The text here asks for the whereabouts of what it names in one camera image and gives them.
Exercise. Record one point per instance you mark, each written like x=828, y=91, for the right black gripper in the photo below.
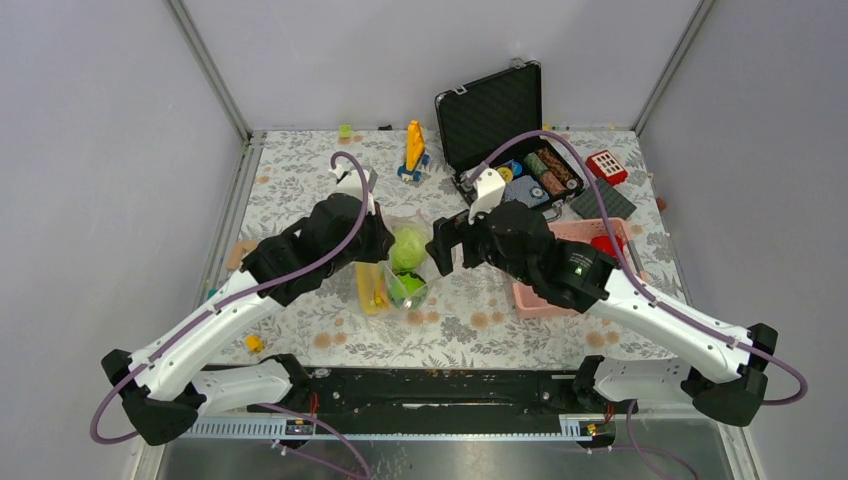
x=447, y=233

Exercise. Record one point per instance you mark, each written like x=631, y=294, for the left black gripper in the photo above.
x=383, y=238

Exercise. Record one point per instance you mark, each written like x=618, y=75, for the green toy cabbage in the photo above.
x=409, y=250

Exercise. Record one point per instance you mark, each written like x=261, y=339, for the green toy watermelon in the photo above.
x=407, y=290

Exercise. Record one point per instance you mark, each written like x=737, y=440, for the clear pink zip bag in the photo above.
x=427, y=270

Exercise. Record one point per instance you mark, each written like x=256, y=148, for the yellow toy bananas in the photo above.
x=371, y=288

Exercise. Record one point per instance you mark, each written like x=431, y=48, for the pink plastic basket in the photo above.
x=529, y=305

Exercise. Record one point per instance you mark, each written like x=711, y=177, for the black poker chip case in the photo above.
x=477, y=118

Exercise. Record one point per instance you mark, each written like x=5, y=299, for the red toy pepper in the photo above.
x=610, y=246

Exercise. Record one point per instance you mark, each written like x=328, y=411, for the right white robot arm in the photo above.
x=720, y=368

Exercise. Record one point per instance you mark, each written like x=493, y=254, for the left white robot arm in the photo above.
x=166, y=386

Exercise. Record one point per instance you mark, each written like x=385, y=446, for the yellow toy crane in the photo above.
x=415, y=154

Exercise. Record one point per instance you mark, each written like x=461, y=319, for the yellow small block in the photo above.
x=254, y=344

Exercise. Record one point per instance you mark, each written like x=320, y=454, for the red window block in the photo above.
x=605, y=165

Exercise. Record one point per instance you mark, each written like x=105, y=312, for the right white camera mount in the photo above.
x=488, y=187

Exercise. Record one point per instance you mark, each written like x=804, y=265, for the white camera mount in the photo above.
x=348, y=181
x=488, y=187

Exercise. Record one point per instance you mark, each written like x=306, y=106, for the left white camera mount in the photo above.
x=348, y=181

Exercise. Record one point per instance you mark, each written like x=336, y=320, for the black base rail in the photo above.
x=449, y=401

